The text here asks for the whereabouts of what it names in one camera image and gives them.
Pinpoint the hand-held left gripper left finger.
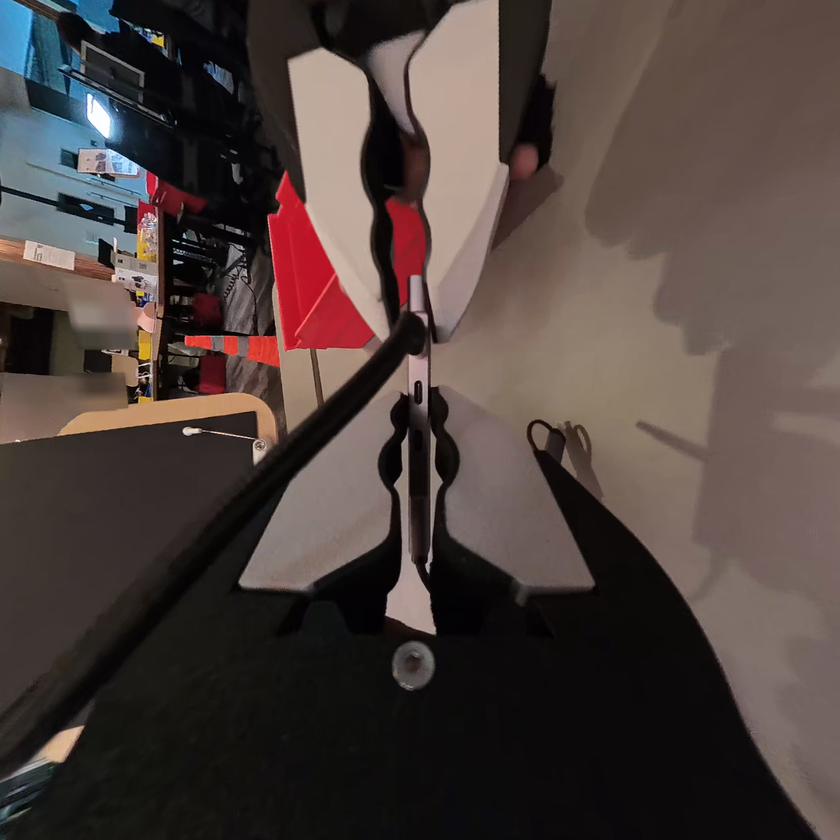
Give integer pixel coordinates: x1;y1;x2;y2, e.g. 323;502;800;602
241;390;401;615

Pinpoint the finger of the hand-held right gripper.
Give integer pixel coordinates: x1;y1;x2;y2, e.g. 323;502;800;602
407;0;513;342
287;50;408;342

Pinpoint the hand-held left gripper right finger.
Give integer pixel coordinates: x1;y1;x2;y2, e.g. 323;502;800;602
431;385;592;615

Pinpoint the red plastic bin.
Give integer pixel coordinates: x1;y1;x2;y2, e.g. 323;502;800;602
267;171;427;353

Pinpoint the grey hub with cable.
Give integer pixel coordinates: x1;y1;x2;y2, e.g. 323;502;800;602
0;276;437;775

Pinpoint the grey desk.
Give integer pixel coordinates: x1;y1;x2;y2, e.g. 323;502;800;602
276;0;840;840

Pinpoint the orange traffic cone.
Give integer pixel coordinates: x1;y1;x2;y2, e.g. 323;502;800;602
184;332;280;368

